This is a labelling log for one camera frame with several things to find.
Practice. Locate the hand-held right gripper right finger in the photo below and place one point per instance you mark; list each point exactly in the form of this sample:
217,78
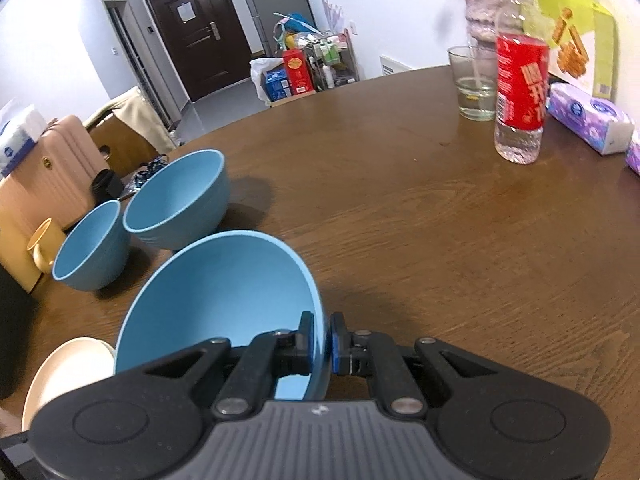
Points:
336,347

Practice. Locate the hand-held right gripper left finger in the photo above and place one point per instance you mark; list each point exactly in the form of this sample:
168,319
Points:
299,352

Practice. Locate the blue bowl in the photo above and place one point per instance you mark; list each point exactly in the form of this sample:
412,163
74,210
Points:
90,245
215,300
175,200

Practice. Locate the yellow mug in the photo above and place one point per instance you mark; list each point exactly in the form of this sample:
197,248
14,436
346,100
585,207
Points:
42,245

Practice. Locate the small black device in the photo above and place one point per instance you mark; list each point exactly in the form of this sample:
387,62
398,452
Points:
106,187

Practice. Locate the blue carton box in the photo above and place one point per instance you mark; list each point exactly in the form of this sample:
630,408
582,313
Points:
277,84

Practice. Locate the wooden chair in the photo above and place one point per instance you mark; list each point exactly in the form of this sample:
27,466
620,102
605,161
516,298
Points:
125,142

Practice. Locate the red carton box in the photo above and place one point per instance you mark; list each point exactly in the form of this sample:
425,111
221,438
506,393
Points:
299,72

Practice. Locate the beige jacket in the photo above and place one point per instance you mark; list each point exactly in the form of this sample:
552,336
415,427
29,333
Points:
145,120

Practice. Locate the white plastic bag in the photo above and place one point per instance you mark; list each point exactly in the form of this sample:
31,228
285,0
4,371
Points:
260,75

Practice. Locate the storage cart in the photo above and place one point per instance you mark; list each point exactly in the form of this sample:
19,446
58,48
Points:
332,62

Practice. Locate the clear drinking glass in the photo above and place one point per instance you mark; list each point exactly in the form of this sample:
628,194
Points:
470,95

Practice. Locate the pink ribbed suitcase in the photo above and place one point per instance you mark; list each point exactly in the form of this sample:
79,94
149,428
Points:
65,160

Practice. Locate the colourful bags pile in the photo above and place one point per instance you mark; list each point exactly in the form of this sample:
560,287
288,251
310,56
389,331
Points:
295,32

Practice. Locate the red label water bottle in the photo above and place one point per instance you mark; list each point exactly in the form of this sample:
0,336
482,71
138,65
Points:
520,85

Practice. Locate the white blue tissue pack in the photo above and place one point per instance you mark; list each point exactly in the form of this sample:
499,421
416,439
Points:
20,135

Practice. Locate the side doorway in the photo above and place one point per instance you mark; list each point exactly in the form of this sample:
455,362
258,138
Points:
135,65

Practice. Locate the dark brown entrance door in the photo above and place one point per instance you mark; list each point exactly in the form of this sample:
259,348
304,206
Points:
195,35

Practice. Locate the purple tissue pack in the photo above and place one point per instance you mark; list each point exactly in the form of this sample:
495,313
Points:
634,152
585,117

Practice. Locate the grey refrigerator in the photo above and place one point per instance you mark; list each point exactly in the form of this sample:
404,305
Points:
275,0

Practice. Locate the pink textured vase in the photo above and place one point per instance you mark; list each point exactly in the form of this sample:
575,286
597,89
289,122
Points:
480,15

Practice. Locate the green snack box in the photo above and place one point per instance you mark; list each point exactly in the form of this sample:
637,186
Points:
575,45

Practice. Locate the white wall vent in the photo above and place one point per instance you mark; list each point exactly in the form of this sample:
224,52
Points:
395,66

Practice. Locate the pink wall hanging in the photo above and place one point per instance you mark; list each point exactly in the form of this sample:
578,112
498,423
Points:
331,10

